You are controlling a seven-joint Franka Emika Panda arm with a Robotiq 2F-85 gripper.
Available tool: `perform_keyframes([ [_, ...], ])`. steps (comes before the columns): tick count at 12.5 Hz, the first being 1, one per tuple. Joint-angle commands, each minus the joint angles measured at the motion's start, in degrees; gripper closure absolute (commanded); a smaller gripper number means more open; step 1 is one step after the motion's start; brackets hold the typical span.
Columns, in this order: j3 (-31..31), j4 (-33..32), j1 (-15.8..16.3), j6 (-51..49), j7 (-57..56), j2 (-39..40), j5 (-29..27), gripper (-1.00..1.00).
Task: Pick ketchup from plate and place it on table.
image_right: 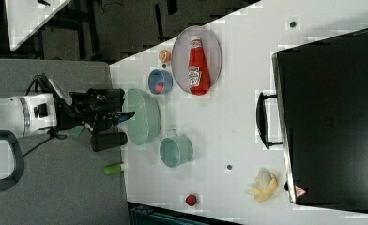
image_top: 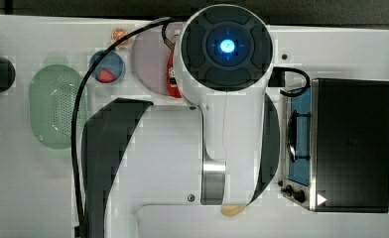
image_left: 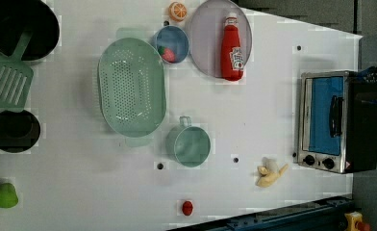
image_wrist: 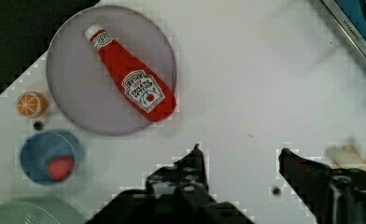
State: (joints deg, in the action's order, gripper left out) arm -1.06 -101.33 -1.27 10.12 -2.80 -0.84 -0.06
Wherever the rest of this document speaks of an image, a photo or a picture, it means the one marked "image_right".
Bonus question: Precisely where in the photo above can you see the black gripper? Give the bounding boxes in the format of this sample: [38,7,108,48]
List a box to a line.
[55,88,135,134]

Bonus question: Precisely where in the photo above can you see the green marker pen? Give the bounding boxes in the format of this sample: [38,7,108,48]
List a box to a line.
[103,164,124,175]

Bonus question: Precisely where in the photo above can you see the black toaster oven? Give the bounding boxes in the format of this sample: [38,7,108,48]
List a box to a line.
[271,28,368,214]

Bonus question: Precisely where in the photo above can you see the grey round plate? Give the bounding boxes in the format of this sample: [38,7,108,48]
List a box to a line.
[171,25,222,93]

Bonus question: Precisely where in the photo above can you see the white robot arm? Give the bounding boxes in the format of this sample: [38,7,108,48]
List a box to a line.
[0,89,135,139]

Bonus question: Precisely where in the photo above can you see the blue bowl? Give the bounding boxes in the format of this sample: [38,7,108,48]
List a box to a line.
[148,69,173,95]

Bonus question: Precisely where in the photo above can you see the red strawberry toy in bowl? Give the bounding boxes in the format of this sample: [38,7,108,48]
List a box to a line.
[155,83,164,94]

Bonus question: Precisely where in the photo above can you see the red strawberry toy on table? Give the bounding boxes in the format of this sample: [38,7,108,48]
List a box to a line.
[185,194,197,206]

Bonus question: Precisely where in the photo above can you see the black cylinder post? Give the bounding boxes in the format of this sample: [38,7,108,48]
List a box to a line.
[90,132,128,152]

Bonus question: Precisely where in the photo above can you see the green cup with handle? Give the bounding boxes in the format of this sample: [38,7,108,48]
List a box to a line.
[160,129,193,168]

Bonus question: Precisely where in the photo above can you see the orange slice toy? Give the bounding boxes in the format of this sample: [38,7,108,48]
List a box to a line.
[159,50,171,63]

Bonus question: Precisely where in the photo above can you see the green perforated colander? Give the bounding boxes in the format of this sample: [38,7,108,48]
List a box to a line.
[124,88,161,145]

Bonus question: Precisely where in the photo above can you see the red plush ketchup bottle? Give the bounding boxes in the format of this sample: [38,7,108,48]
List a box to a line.
[188,36,210,96]

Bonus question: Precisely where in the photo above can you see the peeled banana toy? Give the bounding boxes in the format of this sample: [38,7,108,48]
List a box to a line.
[245,169,278,203]

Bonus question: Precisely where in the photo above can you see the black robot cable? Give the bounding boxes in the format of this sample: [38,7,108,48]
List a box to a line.
[22,73,68,158]

